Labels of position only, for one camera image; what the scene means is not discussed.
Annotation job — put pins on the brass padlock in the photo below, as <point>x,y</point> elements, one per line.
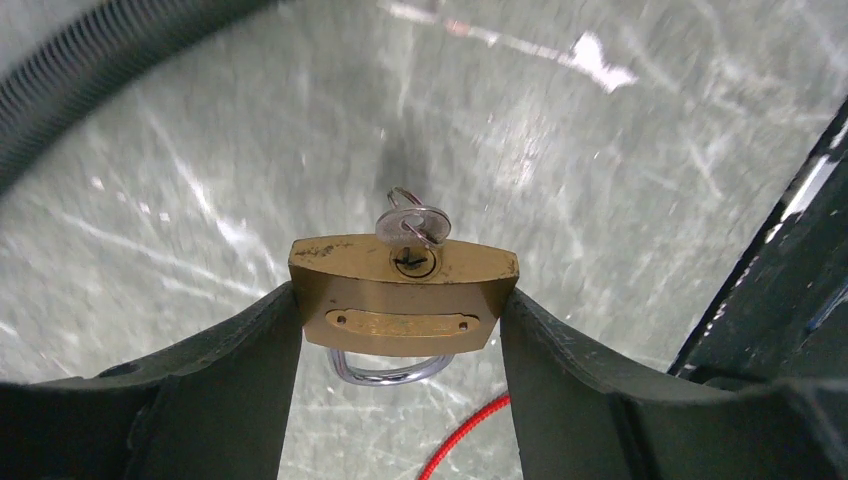
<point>357,294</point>

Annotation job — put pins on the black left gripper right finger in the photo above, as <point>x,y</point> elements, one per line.
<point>583,411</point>

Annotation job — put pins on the small silver key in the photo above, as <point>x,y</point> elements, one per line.
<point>409,222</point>

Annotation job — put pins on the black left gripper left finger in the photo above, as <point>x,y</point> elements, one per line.
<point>212,406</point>

